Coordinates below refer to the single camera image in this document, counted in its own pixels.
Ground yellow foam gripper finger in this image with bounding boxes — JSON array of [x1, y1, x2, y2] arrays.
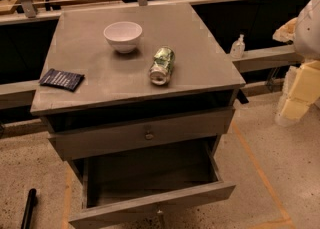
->
[[275, 98, 310, 127], [289, 61, 320, 104]]

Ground green soda can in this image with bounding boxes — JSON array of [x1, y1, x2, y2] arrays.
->
[[149, 46, 175, 86]]

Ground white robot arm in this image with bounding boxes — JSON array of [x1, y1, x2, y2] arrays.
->
[[273, 0, 320, 126]]

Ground dark blue rxbar wrapper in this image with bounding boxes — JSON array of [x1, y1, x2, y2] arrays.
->
[[39, 68, 84, 92]]

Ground clear hand sanitizer bottle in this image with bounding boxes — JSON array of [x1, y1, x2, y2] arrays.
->
[[230, 34, 245, 59]]

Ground grey drawer cabinet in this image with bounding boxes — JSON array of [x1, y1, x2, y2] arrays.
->
[[30, 2, 247, 229]]

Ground white ceramic bowl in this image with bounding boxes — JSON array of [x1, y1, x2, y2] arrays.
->
[[103, 21, 143, 53]]

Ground open bottom drawer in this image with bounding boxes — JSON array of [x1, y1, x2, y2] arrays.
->
[[69, 139, 235, 229]]

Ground closed upper drawer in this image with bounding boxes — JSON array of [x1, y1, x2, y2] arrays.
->
[[49, 107, 234, 160]]

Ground black cylindrical bar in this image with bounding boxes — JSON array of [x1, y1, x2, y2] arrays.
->
[[20, 188, 37, 229]]

